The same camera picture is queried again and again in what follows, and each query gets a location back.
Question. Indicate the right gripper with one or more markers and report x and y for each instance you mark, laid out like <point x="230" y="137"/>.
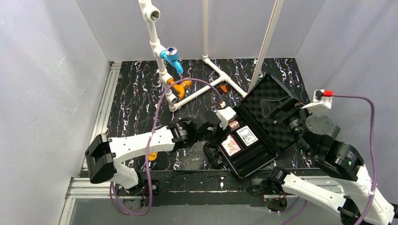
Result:
<point x="282" y="110"/>

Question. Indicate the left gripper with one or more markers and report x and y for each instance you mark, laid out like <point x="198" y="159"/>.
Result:
<point x="210" y="132"/>

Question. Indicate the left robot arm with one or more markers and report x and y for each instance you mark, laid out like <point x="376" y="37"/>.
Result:
<point x="105" y="156"/>

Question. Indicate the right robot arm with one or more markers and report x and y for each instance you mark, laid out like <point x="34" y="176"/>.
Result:
<point x="361" y="203"/>

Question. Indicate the red playing card deck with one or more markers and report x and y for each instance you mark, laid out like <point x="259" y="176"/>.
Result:
<point x="230" y="146"/>

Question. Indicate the upper orange chip row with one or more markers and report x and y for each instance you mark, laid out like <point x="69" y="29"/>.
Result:
<point x="234" y="125"/>

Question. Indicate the black plastic poker case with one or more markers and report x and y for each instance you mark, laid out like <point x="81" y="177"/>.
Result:
<point x="274" y="139"/>

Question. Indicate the blue playing card deck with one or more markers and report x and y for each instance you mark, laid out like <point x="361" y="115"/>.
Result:
<point x="247" y="136"/>

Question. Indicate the orange black small clip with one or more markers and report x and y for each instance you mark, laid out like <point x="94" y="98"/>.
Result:
<point x="223" y="88"/>

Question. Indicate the orange faucet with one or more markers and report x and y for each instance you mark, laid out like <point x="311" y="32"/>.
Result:
<point x="180" y="88"/>

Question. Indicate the yellow dealer button lower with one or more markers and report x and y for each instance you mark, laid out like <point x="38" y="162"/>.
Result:
<point x="152" y="156"/>

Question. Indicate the blue faucet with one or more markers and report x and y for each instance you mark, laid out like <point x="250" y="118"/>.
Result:
<point x="170" y="54"/>

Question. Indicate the white angled pole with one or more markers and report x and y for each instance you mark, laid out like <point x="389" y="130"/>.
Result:
<point x="266" y="41"/>

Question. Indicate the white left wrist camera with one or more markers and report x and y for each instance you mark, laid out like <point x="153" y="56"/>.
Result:
<point x="225" y="114"/>

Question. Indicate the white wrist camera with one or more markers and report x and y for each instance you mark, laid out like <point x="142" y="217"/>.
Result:
<point x="322" y="101"/>
<point x="225" y="114"/>

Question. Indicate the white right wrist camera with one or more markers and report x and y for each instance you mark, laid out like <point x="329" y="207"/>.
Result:
<point x="322" y="101"/>

